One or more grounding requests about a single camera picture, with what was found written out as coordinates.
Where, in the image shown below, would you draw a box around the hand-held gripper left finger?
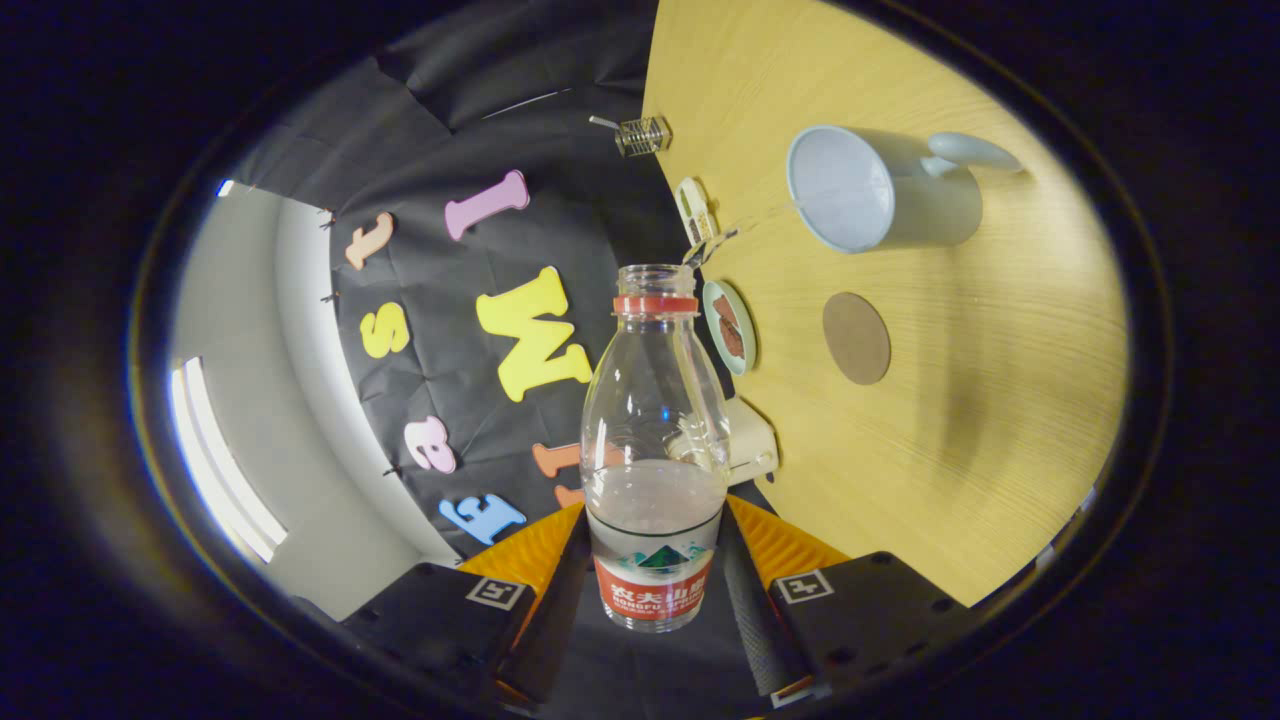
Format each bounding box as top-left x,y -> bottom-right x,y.
340,500 -> 591,706

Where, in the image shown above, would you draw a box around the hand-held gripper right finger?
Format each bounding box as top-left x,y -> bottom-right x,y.
720,493 -> 986,701

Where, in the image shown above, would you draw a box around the clear plastic bottle red label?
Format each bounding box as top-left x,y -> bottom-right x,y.
580,264 -> 733,633

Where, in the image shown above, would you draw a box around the brown round coaster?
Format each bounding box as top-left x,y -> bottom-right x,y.
822,291 -> 892,386

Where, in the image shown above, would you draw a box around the white cup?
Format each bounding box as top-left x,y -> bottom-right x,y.
786,125 -> 1023,254

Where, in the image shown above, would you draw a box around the white toaster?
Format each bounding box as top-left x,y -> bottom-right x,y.
665,396 -> 780,487

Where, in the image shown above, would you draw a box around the brown meat slices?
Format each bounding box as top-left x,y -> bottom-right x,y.
713,295 -> 747,359

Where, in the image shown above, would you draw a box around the pale green plate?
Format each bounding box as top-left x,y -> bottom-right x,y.
701,280 -> 758,376

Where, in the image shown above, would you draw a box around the wooden table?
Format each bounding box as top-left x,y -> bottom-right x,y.
640,0 -> 1131,608

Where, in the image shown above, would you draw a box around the long ceiling light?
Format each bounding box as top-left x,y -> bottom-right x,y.
168,357 -> 289,563

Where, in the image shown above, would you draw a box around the white divided dish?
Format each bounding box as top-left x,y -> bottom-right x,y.
674,177 -> 721,248

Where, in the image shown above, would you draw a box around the black backdrop cloth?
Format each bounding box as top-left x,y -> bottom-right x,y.
235,0 -> 771,716

